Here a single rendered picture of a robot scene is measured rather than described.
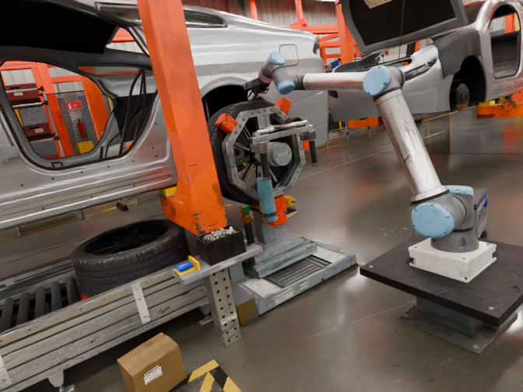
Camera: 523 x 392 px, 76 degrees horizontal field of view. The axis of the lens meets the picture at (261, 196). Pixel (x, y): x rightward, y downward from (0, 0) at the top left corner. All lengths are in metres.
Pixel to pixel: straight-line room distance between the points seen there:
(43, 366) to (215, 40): 2.04
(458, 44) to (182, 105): 3.51
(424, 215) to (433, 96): 3.00
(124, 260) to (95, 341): 0.39
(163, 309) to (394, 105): 1.49
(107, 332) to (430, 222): 1.55
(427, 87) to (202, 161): 3.12
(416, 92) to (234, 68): 2.44
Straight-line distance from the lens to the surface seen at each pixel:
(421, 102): 4.35
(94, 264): 2.00
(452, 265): 1.64
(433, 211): 1.46
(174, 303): 1.95
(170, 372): 1.72
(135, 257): 1.92
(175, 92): 1.72
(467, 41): 4.75
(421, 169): 1.49
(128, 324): 1.92
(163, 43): 1.75
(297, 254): 2.33
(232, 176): 1.93
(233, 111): 2.03
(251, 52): 2.57
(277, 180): 2.22
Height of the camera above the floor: 1.11
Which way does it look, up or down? 14 degrees down
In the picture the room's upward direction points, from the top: 10 degrees counter-clockwise
